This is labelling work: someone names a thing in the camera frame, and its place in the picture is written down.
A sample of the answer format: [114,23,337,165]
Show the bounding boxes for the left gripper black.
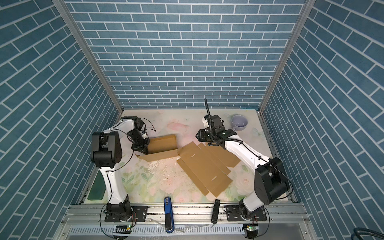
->
[127,131,150,154]

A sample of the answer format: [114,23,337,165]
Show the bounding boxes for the cardboard box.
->
[136,135,179,162]

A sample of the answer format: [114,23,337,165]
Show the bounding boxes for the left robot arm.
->
[91,117,150,223]

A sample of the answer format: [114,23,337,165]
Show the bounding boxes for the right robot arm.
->
[196,120,291,220]

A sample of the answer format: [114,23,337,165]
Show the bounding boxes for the lavender ceramic cup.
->
[231,115,249,131]

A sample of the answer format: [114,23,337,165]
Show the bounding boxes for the dark green flat object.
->
[87,172,106,201]

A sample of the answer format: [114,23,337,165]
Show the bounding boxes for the blue black handheld tool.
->
[164,197,175,234]

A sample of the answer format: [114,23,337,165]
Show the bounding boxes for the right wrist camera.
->
[203,98,224,131]

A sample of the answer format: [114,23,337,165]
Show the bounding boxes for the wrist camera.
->
[134,117,145,131]
[203,98,224,131]

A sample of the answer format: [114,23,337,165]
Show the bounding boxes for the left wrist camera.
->
[134,117,145,131]

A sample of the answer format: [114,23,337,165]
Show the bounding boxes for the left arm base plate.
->
[103,204,149,224]

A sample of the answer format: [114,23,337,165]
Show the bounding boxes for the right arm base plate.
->
[223,205,268,222]

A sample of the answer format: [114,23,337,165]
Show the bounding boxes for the aluminium front rail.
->
[63,202,310,225]

